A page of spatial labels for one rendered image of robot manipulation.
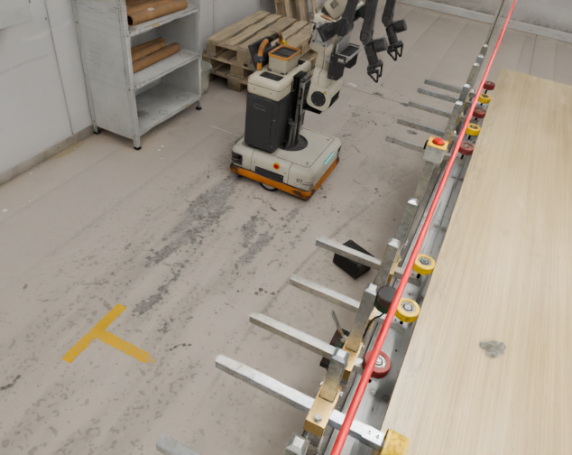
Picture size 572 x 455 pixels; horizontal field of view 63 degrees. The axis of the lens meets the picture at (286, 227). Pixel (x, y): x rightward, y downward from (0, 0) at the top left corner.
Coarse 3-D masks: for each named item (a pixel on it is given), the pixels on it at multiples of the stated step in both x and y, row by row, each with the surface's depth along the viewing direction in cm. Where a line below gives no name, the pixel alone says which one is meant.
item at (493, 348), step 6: (480, 342) 146; (486, 342) 144; (492, 342) 145; (498, 342) 146; (486, 348) 144; (492, 348) 143; (498, 348) 143; (504, 348) 145; (486, 354) 142; (492, 354) 141; (498, 354) 142
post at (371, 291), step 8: (368, 288) 126; (376, 288) 126; (368, 296) 126; (360, 304) 130; (368, 304) 128; (360, 312) 131; (368, 312) 130; (360, 320) 133; (352, 328) 136; (360, 328) 135; (352, 336) 138; (360, 336) 137; (352, 344) 140
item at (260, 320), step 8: (256, 312) 150; (256, 320) 149; (264, 320) 148; (272, 320) 148; (264, 328) 149; (272, 328) 147; (280, 328) 147; (288, 328) 147; (280, 336) 148; (288, 336) 146; (296, 336) 145; (304, 336) 145; (304, 344) 144; (312, 344) 143; (320, 344) 144; (328, 344) 144; (320, 352) 143; (328, 352) 142; (360, 360) 141; (360, 368) 139
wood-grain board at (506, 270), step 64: (512, 128) 266; (512, 192) 214; (448, 256) 175; (512, 256) 179; (448, 320) 151; (512, 320) 154; (448, 384) 133; (512, 384) 136; (448, 448) 119; (512, 448) 121
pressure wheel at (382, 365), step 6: (366, 354) 137; (384, 354) 138; (366, 360) 135; (378, 360) 135; (384, 360) 136; (390, 360) 136; (378, 366) 135; (384, 366) 135; (390, 366) 135; (372, 372) 134; (378, 372) 133; (384, 372) 133; (378, 378) 135
